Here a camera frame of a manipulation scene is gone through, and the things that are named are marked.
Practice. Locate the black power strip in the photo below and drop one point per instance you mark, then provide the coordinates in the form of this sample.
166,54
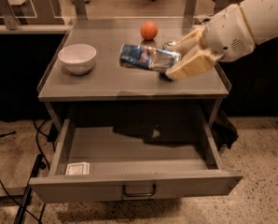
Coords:
27,195

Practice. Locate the white ceramic bowl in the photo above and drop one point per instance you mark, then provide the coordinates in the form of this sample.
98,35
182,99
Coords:
77,59

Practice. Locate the white card in drawer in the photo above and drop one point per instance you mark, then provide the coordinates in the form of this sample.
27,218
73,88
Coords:
78,168

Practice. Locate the black drawer handle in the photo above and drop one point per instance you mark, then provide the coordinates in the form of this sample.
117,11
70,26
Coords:
139,191

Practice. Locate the left background lab bench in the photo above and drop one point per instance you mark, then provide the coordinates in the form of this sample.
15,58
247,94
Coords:
36,11

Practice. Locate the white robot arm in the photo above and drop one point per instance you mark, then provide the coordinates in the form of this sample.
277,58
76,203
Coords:
261,17

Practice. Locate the orange fruit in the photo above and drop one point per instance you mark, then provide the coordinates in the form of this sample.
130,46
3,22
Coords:
149,30

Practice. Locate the open grey top drawer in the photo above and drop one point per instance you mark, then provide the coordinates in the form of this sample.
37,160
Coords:
182,162

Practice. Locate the blue pepsi can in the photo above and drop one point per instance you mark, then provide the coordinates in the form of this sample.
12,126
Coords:
167,47

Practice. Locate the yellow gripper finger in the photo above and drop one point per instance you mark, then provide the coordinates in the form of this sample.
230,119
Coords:
195,62
188,42

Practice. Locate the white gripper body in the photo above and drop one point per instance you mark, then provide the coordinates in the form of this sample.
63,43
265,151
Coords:
228,34

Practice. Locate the grey metal cabinet table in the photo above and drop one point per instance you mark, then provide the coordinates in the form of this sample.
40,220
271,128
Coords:
110,81

